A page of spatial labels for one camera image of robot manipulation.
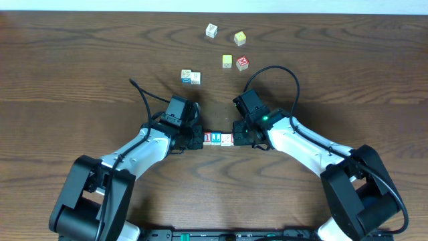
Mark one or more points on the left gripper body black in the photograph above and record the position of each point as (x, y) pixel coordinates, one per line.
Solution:
(196, 138)

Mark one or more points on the red U block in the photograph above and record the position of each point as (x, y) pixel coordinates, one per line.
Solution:
(207, 138)

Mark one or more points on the white block red dots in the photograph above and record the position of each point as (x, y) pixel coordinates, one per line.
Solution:
(225, 139)

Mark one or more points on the blue J block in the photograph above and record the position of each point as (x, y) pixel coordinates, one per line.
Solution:
(215, 138)

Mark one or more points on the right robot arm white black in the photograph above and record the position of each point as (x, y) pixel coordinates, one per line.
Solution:
(360, 193)

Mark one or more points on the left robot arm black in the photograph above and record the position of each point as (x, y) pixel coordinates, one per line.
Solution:
(94, 200)

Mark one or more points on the red M block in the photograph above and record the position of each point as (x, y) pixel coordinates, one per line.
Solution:
(242, 63)

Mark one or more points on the yellow-green block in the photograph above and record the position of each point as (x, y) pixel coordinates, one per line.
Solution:
(227, 61)

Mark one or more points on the white block black text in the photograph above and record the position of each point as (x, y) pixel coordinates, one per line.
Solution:
(195, 78)

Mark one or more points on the white block blue picture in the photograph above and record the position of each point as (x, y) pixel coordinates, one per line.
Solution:
(186, 76)

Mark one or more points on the yellow block top right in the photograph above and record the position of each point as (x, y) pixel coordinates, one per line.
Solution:
(240, 38)

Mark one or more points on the white block top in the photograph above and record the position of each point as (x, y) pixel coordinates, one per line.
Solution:
(211, 30)

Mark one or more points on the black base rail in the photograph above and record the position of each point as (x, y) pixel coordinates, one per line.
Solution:
(226, 235)

